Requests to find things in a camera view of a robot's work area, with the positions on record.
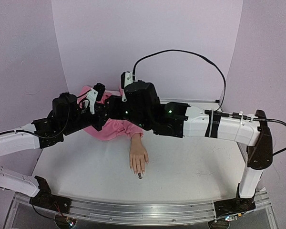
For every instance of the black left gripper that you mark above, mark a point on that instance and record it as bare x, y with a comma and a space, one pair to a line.
101, 112

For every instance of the aluminium front rail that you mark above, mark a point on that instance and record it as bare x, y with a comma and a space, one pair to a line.
53, 212

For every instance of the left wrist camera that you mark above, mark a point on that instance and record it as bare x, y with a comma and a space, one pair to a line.
90, 97

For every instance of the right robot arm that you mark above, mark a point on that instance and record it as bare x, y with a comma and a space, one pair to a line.
141, 106

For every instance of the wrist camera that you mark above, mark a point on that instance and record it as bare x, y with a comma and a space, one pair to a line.
127, 78
90, 97

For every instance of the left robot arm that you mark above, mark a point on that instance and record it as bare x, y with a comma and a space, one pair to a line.
69, 114

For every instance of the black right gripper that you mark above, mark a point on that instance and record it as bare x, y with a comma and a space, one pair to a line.
113, 108

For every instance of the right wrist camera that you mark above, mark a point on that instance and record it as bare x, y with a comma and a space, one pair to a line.
127, 78

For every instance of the mannequin hand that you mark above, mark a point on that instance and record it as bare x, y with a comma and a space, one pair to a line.
138, 155

